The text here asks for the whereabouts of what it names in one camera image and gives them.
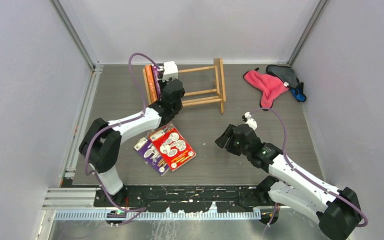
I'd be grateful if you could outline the orange treehouse book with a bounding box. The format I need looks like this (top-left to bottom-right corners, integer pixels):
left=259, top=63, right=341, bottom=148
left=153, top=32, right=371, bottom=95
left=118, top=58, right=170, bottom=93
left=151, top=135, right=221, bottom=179
left=144, top=65, right=158, bottom=104

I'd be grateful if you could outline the floral Alcott book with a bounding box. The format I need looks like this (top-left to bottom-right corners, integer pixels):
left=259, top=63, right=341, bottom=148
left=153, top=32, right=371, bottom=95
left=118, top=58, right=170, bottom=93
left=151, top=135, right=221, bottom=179
left=157, top=63, right=166, bottom=99

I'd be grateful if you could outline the purple book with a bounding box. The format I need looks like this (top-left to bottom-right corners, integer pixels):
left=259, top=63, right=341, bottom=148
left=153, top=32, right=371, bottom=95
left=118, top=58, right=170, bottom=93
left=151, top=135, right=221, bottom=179
left=151, top=64, right=161, bottom=100
left=133, top=137, right=170, bottom=176

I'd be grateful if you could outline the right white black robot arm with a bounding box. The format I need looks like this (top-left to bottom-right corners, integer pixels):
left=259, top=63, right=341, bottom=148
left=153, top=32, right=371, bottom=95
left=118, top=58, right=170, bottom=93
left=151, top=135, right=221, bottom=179
left=215, top=123, right=363, bottom=240

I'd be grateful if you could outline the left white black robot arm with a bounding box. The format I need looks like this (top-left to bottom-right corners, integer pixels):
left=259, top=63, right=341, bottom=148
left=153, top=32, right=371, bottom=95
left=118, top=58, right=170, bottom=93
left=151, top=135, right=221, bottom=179
left=78, top=79, right=185, bottom=207

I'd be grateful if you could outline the red cartoon book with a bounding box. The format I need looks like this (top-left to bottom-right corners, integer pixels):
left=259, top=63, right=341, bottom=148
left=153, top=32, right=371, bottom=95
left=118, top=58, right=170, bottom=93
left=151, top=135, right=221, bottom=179
left=148, top=122, right=197, bottom=172

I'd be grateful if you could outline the wooden book rack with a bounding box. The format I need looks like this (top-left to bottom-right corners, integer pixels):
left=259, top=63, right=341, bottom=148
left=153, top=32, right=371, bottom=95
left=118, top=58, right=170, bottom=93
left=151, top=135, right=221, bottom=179
left=142, top=58, right=226, bottom=114

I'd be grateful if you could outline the pink cloth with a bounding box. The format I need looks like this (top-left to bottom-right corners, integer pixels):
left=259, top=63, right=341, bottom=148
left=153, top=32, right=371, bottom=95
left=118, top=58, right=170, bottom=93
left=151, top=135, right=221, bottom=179
left=242, top=68, right=289, bottom=108

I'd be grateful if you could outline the blue cloth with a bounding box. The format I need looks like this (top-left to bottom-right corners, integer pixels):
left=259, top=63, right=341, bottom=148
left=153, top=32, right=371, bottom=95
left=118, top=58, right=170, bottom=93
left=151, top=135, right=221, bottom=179
left=289, top=82, right=307, bottom=103

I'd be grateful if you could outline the grey cloth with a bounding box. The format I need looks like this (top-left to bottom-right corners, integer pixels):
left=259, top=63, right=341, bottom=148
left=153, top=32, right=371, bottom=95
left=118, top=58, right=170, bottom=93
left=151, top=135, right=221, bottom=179
left=265, top=64, right=301, bottom=89

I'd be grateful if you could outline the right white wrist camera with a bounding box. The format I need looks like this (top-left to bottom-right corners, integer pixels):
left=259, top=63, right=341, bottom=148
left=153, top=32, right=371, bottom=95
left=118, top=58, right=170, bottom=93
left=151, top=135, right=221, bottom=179
left=242, top=111, right=258, bottom=130

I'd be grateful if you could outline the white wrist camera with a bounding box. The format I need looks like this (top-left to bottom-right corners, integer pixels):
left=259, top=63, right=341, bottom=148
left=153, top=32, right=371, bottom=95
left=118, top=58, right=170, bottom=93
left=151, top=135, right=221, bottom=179
left=242, top=111, right=258, bottom=130
left=161, top=61, right=179, bottom=82

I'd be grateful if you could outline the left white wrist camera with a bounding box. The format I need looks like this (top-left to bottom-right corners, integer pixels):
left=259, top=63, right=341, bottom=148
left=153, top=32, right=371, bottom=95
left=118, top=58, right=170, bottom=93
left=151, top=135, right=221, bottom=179
left=161, top=61, right=179, bottom=82

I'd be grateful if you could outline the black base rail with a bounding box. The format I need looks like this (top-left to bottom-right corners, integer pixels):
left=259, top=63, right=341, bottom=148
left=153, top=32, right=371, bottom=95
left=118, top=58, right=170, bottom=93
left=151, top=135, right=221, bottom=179
left=113, top=185, right=275, bottom=213

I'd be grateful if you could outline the slotted cable duct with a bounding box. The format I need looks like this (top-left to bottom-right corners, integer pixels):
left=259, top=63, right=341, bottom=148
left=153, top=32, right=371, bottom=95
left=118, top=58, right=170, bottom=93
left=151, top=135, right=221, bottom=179
left=54, top=208, right=261, bottom=221

